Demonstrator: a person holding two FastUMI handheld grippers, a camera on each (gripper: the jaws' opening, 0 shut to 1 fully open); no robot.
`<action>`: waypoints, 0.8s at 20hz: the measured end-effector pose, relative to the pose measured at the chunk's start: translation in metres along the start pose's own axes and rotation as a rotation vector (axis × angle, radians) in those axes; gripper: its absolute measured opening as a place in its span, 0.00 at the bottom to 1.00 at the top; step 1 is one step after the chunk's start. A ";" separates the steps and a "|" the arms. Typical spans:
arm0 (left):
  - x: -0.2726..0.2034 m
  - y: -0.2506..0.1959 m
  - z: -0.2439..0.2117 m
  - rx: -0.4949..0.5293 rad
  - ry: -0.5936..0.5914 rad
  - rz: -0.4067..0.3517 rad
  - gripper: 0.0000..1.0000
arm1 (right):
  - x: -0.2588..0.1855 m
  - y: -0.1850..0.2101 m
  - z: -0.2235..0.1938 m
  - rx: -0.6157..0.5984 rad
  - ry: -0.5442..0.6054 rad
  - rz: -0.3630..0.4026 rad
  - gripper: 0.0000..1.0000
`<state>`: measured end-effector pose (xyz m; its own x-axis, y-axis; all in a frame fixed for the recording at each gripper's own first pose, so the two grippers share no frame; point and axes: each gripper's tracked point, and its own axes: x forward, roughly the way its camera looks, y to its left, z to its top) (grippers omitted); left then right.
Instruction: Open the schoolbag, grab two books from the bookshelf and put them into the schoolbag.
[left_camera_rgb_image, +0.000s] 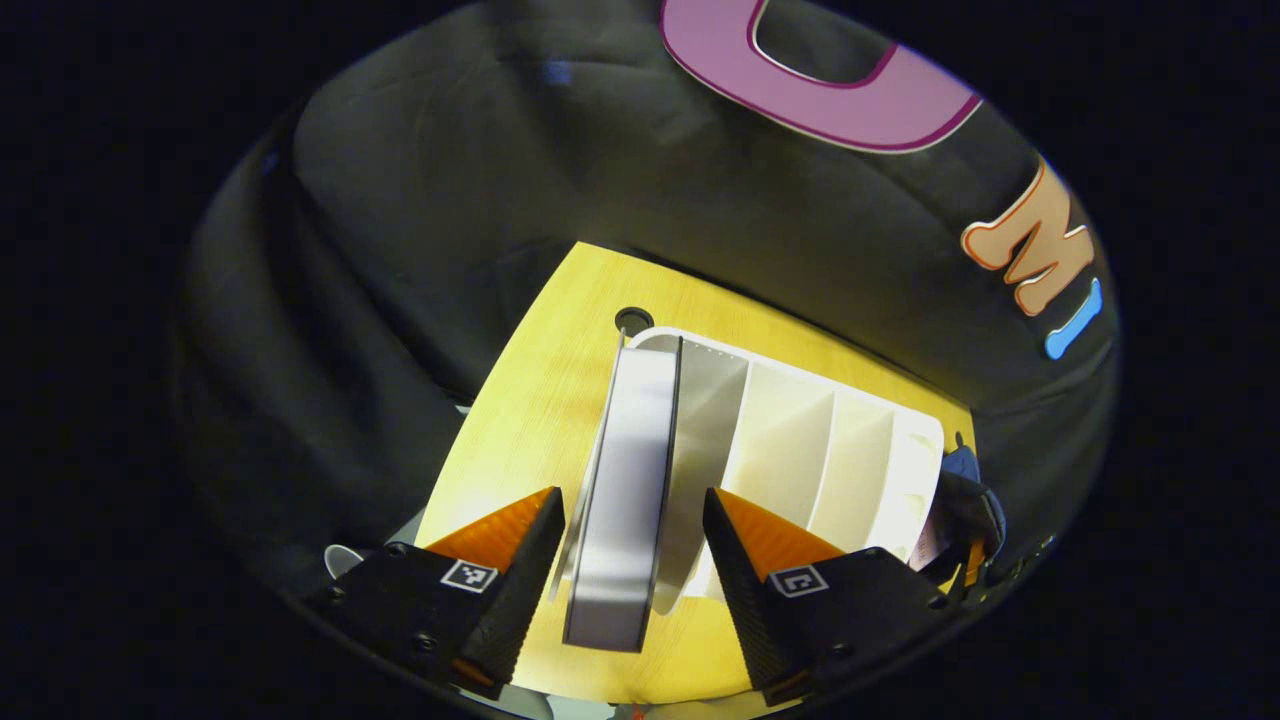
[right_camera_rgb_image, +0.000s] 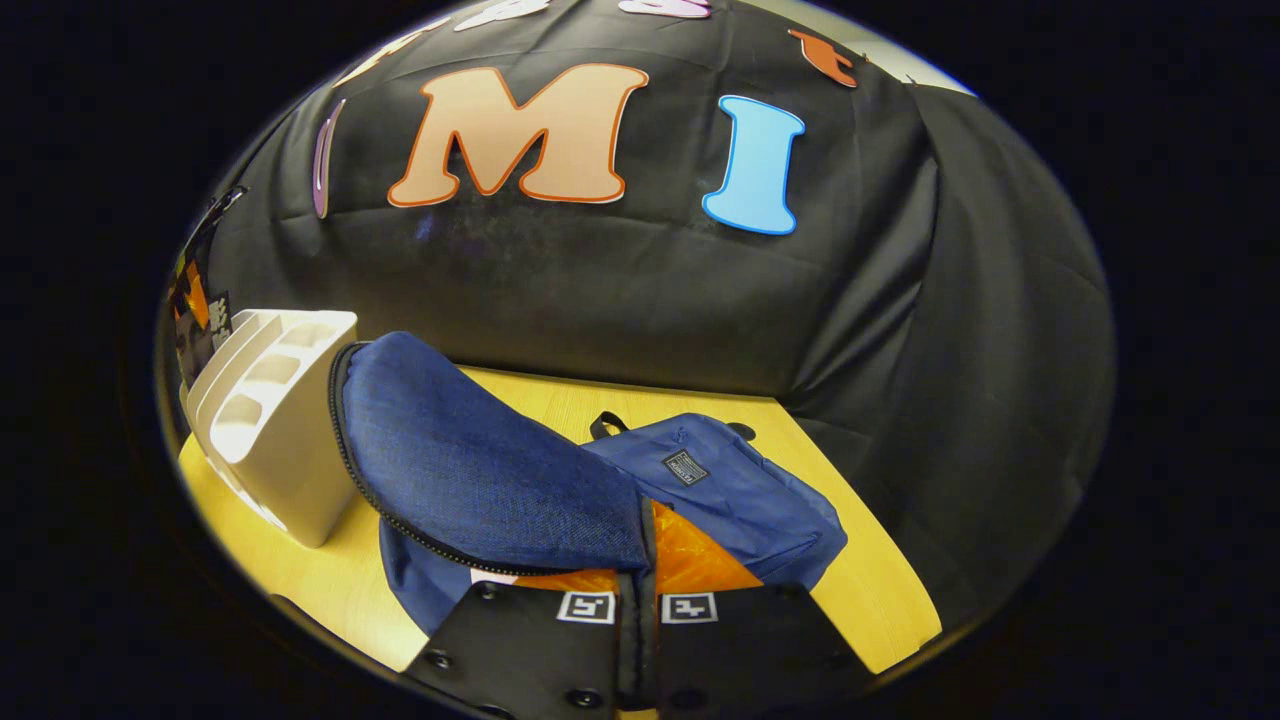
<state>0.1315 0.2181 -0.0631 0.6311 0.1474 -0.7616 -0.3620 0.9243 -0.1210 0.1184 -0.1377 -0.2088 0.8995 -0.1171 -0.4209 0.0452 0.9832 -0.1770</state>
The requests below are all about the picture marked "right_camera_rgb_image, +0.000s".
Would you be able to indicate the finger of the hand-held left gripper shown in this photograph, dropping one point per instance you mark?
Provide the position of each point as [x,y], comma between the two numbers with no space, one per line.
[195,295]

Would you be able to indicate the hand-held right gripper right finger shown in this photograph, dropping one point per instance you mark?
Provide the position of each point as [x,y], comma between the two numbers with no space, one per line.
[649,560]

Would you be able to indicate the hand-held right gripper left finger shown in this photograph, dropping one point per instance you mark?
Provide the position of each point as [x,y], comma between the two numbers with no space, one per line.
[520,650]

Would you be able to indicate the grey book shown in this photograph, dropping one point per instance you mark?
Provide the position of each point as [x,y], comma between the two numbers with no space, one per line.
[215,325]

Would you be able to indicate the white bookshelf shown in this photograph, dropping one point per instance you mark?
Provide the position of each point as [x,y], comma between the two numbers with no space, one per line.
[290,450]

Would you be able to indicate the blue schoolbag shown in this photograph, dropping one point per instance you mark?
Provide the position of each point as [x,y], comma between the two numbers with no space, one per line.
[480,470]

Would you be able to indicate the black backdrop cloth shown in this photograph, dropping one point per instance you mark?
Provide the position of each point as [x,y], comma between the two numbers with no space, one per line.
[700,300]

